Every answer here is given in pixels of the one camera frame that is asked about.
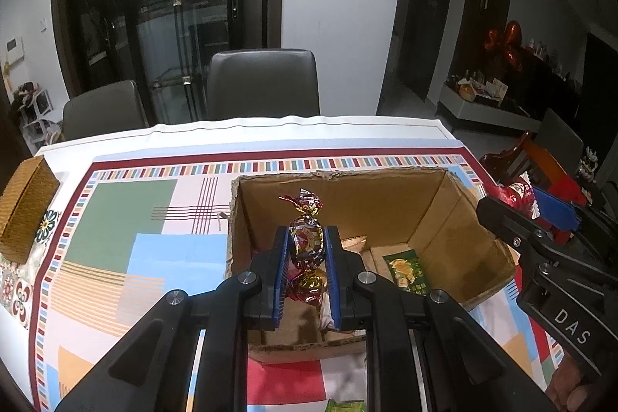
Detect person's right hand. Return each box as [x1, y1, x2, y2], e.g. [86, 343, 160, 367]
[545, 356, 611, 412]

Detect wooden chair with red cushion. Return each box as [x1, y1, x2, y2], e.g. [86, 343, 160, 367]
[480, 132, 587, 205]

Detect white wall panel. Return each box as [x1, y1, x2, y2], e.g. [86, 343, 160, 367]
[5, 36, 24, 65]

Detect red snack packet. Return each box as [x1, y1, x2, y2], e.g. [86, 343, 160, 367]
[492, 181, 539, 220]

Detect light green snack packet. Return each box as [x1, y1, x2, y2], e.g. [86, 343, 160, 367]
[324, 398, 365, 412]

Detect dark green cracker packet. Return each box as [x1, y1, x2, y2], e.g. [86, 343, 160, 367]
[383, 249, 430, 297]

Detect cardboard box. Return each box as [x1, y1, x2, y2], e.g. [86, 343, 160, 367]
[226, 166, 517, 365]

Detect black cabinet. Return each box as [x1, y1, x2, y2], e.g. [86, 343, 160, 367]
[521, 31, 618, 137]

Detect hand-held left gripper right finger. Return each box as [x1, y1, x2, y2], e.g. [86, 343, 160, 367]
[324, 225, 556, 412]

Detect red foil balloon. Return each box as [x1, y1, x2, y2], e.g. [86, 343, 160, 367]
[485, 21, 527, 72]

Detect woven yellow box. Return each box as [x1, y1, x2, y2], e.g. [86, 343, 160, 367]
[0, 155, 61, 265]

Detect dark grey leather chair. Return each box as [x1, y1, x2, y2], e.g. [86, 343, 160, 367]
[205, 49, 321, 122]

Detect black framed glass doors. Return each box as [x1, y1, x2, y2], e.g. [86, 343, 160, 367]
[51, 0, 285, 123]

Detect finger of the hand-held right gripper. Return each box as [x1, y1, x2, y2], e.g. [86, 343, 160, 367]
[533, 187, 618, 249]
[475, 197, 546, 251]

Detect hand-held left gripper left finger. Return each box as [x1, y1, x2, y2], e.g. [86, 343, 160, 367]
[53, 225, 293, 412]

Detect gold red twist-wrapped candy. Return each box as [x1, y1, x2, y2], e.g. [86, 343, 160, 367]
[279, 187, 331, 309]

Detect colourful patterned tablecloth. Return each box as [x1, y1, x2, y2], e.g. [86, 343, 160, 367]
[0, 115, 565, 412]

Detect white storage shelf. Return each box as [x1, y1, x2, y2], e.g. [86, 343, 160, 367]
[12, 81, 61, 147]

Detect light grey chair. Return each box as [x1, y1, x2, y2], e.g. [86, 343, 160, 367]
[62, 80, 149, 141]

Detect white low sideboard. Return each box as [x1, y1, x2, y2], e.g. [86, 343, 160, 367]
[437, 76, 542, 133]

